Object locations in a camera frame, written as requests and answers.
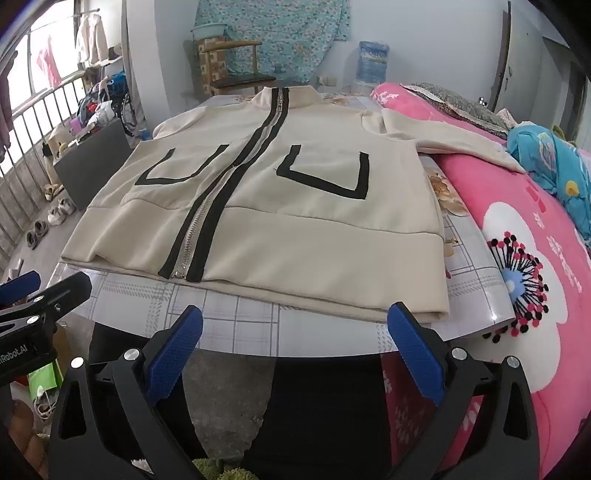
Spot green bag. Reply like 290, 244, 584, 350
28, 362, 63, 400

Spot beige zip jacket black trim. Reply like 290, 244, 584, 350
61, 85, 527, 324

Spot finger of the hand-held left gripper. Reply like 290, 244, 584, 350
0, 272, 92, 333
0, 271, 41, 301

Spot grey door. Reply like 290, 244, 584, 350
538, 34, 591, 144

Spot pile of clothes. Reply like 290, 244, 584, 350
76, 71, 144, 139

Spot pink floral blanket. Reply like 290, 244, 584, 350
369, 83, 591, 480

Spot wooden chair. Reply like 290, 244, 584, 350
196, 39, 278, 97

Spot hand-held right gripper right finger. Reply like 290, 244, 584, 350
387, 302, 550, 480

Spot grey patterned blanket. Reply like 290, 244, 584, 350
402, 82, 522, 137

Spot hanging dark red garment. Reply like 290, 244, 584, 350
0, 51, 19, 148

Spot teal plastic basin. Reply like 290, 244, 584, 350
191, 23, 227, 42

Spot grey board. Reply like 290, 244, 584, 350
53, 121, 134, 213

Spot stack of cardboard boxes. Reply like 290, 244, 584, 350
196, 39, 227, 97

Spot person's black pants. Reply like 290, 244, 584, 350
88, 320, 389, 480

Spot blue floral quilt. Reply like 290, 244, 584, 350
505, 121, 591, 259

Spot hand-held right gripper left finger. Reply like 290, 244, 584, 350
48, 305, 206, 480

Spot hanging white coat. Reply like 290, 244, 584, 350
74, 13, 116, 65

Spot teal floral curtain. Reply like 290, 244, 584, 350
194, 0, 352, 86

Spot floral plastic table cover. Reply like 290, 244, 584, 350
55, 90, 513, 361

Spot blue water bottle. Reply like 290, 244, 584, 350
353, 41, 391, 84

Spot white cable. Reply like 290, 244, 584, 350
32, 392, 58, 422

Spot metal railing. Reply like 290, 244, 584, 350
0, 69, 88, 259

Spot row of shoes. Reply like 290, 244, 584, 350
25, 184, 77, 250

